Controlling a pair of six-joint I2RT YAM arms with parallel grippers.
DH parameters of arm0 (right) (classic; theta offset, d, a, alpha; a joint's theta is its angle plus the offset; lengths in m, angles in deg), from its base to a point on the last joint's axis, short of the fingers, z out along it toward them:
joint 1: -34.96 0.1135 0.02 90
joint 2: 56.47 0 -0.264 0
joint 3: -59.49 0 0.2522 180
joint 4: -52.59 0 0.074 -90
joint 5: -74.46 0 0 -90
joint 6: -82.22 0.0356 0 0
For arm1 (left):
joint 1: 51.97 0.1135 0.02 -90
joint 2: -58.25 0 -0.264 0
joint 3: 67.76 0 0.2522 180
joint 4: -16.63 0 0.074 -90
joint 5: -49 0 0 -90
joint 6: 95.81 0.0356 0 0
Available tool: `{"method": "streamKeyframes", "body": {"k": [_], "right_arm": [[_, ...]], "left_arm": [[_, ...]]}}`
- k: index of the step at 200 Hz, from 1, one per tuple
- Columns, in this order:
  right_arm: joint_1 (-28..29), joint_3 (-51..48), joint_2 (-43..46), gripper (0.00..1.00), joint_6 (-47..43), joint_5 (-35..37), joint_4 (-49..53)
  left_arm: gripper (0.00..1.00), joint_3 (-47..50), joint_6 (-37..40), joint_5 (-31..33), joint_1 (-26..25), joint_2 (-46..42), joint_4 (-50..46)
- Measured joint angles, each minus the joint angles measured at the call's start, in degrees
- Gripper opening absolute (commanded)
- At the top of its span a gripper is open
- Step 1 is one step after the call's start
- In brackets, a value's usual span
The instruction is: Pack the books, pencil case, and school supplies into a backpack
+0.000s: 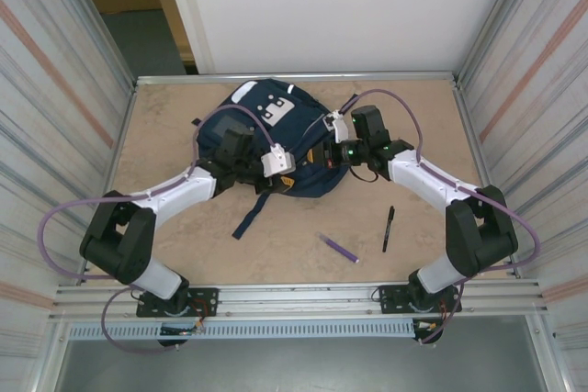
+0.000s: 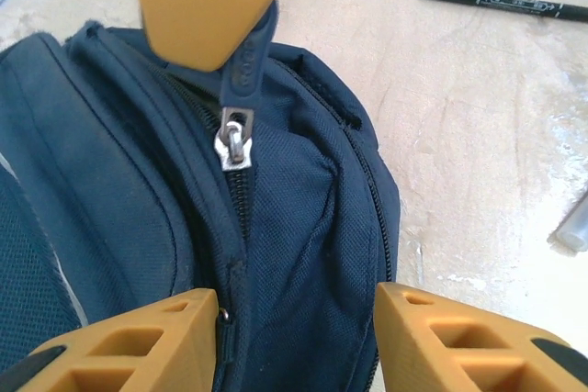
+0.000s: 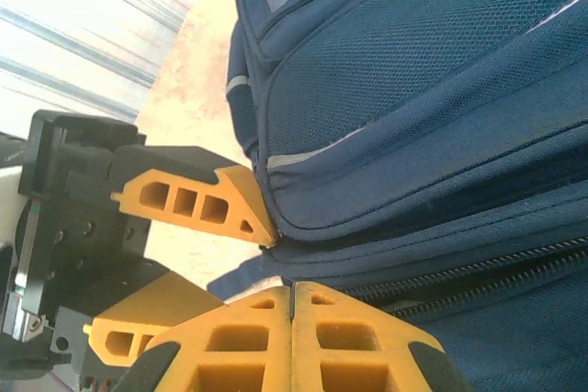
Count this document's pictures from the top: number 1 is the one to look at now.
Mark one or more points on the navy blue backpack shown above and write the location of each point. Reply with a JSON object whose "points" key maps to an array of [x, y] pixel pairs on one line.
{"points": [[298, 135]]}

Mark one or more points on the purple pen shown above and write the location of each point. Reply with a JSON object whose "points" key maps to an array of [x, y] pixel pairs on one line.
{"points": [[337, 248]]}

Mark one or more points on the black marker pen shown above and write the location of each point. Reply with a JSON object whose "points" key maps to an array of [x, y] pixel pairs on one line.
{"points": [[387, 229]]}

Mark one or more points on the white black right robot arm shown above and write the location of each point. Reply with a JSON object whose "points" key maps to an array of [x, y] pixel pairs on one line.
{"points": [[482, 240]]}

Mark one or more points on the base wiring board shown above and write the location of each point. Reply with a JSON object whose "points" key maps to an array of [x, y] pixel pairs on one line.
{"points": [[177, 331], [427, 328]]}

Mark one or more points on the grey metal sheet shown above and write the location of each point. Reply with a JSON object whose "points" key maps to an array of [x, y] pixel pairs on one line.
{"points": [[298, 369]]}

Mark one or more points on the translucent striped side panel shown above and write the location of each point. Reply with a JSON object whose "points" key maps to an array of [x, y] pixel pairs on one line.
{"points": [[37, 135], [551, 89]]}

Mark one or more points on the short aluminium frame rail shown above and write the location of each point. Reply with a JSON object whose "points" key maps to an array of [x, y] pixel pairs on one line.
{"points": [[184, 78]]}

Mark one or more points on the aluminium table side rail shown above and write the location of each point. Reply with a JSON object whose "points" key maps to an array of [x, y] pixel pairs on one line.
{"points": [[108, 181], [473, 135]]}

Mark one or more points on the long aluminium mounting rail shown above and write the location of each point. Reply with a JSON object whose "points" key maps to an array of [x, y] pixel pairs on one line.
{"points": [[298, 300]]}

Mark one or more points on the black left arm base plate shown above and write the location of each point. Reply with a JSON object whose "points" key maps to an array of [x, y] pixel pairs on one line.
{"points": [[206, 295]]}

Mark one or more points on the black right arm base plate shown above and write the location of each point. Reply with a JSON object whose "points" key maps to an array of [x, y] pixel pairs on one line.
{"points": [[390, 295]]}

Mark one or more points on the aluminium frame post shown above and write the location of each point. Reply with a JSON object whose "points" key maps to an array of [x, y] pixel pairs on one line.
{"points": [[94, 20], [500, 20]]}

